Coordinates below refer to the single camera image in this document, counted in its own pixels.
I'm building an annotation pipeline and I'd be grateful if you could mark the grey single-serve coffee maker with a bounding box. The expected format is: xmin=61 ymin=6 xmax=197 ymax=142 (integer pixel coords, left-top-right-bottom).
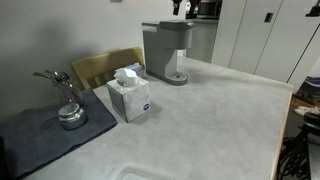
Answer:
xmin=141 ymin=19 xmax=195 ymax=87

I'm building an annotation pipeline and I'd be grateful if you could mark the black microwave oven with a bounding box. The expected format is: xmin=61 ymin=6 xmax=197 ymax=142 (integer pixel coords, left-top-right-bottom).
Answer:
xmin=198 ymin=0 xmax=223 ymax=20

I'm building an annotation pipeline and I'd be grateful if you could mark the grey kitchen counter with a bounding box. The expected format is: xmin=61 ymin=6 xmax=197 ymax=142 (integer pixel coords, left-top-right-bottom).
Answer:
xmin=184 ymin=18 xmax=220 ymax=64

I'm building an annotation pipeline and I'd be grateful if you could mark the light blue cardboard box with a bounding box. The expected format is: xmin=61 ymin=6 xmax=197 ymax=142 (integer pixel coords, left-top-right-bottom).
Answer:
xmin=124 ymin=62 xmax=147 ymax=79

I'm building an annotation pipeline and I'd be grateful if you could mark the white cabinet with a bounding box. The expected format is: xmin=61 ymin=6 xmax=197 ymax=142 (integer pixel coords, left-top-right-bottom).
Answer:
xmin=210 ymin=0 xmax=320 ymax=93

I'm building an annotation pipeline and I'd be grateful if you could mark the white tissue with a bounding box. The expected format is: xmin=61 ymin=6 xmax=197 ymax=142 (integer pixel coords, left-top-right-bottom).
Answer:
xmin=113 ymin=68 xmax=140 ymax=87

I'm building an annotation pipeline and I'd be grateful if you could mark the grey patterned tissue box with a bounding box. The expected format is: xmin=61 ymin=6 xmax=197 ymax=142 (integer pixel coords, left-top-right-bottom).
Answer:
xmin=106 ymin=75 xmax=152 ymax=124

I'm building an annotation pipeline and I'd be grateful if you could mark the clear glass jar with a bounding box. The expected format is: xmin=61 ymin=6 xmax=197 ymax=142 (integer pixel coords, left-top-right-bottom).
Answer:
xmin=51 ymin=77 xmax=86 ymax=108

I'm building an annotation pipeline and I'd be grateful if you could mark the stack of clutter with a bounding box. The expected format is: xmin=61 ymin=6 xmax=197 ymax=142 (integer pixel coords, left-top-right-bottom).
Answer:
xmin=293 ymin=75 xmax=320 ymax=118

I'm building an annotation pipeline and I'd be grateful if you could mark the dark blue cloth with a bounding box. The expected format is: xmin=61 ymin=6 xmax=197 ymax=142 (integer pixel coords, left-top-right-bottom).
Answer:
xmin=0 ymin=89 xmax=119 ymax=180

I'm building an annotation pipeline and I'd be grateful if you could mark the black cabinet handle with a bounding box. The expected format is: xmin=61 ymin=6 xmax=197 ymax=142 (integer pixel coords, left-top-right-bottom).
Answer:
xmin=264 ymin=12 xmax=274 ymax=24

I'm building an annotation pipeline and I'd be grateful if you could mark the metal utensil handle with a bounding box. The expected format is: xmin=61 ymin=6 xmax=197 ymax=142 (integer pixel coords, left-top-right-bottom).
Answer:
xmin=44 ymin=69 xmax=71 ymax=84
xmin=32 ymin=71 xmax=57 ymax=82

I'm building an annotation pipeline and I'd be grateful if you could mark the black tripod with cables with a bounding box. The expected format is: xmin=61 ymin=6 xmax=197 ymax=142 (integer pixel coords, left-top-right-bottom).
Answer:
xmin=276 ymin=111 xmax=320 ymax=180

